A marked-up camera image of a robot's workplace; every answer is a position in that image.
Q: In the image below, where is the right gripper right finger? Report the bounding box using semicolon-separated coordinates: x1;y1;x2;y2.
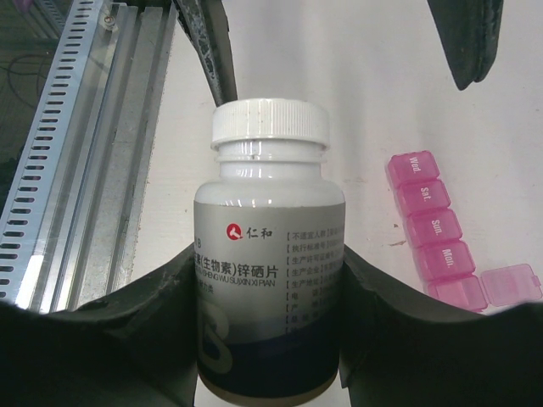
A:
340;249;542;406

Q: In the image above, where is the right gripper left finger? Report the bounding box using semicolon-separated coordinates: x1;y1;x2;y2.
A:
1;247;198;406

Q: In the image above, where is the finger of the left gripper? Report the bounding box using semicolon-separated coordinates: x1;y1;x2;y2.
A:
173;0;238;106
428;0;504;91

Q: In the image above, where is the pink weekly pill organizer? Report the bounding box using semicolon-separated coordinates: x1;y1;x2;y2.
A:
386;150;542;312

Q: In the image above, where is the white pill bottle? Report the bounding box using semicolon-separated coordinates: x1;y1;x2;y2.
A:
193;98;346;400

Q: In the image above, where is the aluminium mounting rail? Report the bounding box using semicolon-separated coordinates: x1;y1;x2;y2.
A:
15;1;177;313

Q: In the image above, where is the slotted cable duct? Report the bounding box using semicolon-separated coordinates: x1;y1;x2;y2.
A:
1;1;104;303

